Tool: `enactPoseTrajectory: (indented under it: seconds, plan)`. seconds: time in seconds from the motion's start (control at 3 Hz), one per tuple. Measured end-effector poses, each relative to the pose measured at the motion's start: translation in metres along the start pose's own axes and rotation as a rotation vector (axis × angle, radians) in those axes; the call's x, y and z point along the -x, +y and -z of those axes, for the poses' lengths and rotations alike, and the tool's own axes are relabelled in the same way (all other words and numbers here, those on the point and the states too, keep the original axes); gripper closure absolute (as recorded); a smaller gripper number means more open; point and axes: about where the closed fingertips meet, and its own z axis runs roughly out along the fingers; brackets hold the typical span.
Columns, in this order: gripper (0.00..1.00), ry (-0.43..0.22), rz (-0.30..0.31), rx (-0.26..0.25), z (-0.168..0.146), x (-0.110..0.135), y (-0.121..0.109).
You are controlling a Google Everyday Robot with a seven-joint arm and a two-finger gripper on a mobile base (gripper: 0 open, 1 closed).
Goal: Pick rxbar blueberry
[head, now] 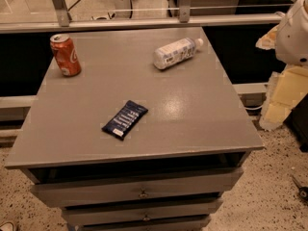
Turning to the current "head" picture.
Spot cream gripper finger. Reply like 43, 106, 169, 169
255, 26, 278, 50
259, 64, 308, 131

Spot dark blue snack bar wrapper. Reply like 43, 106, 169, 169
101, 100, 148, 141

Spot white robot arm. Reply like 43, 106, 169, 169
256, 0, 308, 131

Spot white plastic bottle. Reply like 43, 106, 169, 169
154, 38, 204, 70

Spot black caster wheel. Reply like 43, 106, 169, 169
292, 175, 308, 201

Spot grey drawer cabinet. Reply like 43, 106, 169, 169
6, 28, 263, 231

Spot orange soda can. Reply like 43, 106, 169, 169
50, 34, 81, 77

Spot white shoe tip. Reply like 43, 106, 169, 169
0, 221, 16, 231

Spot grey metal railing frame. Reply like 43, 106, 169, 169
0, 0, 296, 33

